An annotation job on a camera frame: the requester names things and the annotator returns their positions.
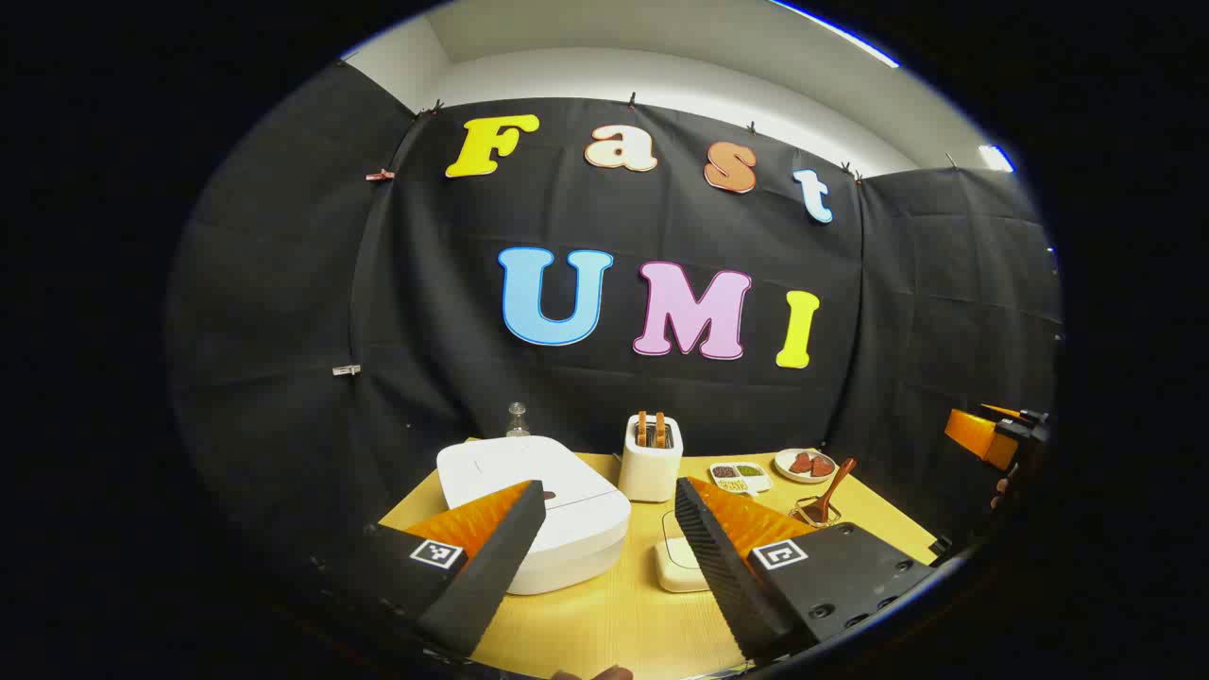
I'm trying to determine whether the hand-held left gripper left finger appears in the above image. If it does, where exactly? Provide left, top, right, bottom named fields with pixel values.
left=364, top=480, right=547, bottom=659

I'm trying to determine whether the round white plate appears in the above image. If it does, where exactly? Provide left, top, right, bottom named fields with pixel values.
left=775, top=449, right=838, bottom=485

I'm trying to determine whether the brown wooden spoon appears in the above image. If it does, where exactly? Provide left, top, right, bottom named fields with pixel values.
left=798, top=458, right=859, bottom=525

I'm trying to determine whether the white rice cooker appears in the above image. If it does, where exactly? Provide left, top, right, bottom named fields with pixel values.
left=436, top=435, right=632, bottom=596

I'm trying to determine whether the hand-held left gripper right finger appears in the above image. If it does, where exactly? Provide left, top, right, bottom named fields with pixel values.
left=674, top=476, right=945, bottom=662

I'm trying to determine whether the white toaster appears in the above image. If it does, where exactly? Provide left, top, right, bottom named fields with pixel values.
left=618, top=414, right=684, bottom=503

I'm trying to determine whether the white divided dish of grains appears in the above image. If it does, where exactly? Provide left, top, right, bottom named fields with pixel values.
left=708, top=461, right=774, bottom=499

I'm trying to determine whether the black backdrop cloth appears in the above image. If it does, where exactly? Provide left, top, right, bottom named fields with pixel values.
left=168, top=61, right=1064, bottom=568

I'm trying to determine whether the clear box of white rice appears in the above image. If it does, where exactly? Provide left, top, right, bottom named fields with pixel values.
left=655, top=510, right=719, bottom=594

